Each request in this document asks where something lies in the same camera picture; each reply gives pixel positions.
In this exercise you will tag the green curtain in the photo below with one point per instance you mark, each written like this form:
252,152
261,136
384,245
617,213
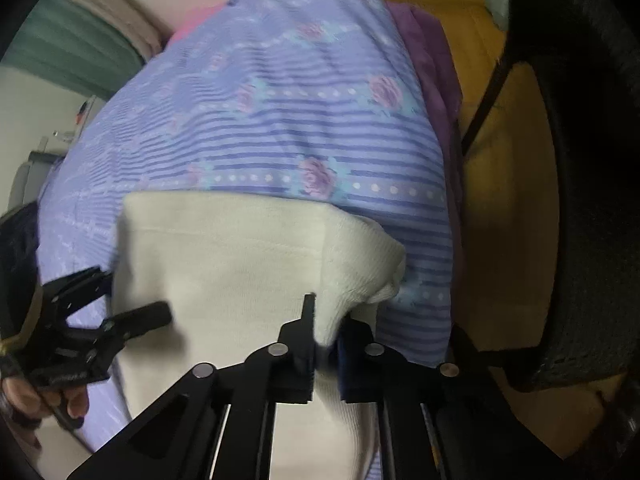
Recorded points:
65,45

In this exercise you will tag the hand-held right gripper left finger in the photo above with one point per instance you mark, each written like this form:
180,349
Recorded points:
300,355

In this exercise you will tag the black woven chair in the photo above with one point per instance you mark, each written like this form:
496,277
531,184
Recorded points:
590,210

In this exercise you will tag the purple floral bed sheet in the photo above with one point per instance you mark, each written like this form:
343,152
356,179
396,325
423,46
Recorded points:
300,125

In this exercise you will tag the pink cloth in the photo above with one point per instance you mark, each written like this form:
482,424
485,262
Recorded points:
195,25

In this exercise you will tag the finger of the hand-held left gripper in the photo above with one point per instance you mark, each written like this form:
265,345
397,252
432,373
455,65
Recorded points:
142,320
75,287

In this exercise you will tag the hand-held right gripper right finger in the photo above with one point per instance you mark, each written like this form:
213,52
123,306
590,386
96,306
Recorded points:
352,370

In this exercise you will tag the purple bed skirt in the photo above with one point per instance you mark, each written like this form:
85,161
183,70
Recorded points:
430,70

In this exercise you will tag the person's left hand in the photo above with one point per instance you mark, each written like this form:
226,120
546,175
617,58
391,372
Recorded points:
25,395

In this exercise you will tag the cream pants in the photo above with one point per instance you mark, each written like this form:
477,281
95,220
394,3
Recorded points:
225,270

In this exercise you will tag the beige curtain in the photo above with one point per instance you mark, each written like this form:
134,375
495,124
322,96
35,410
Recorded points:
115,10

